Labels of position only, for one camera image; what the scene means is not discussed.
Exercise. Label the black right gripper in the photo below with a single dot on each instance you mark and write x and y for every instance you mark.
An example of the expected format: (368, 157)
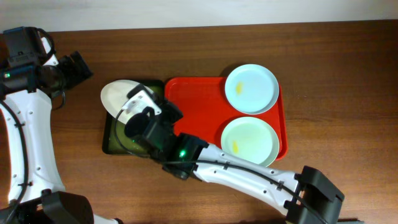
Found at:
(168, 117)

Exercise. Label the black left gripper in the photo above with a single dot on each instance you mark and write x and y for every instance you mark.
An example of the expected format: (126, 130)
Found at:
(80, 66)

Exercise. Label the white plate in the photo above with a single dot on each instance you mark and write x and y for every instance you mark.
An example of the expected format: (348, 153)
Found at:
(114, 95)

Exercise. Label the light green plate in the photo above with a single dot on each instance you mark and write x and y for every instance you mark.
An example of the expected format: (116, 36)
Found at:
(251, 139)

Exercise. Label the light blue plate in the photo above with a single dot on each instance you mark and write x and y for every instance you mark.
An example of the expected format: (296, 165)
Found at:
(251, 89)

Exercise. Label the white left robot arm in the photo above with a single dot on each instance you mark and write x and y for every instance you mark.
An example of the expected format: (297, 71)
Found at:
(37, 194)

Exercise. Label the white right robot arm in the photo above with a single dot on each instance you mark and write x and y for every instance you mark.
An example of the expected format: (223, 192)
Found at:
(307, 197)

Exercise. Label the black tray with green liquid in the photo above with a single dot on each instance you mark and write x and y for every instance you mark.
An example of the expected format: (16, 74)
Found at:
(110, 144)

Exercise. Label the red plastic tray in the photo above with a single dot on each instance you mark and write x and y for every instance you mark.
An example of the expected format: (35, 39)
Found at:
(203, 103)

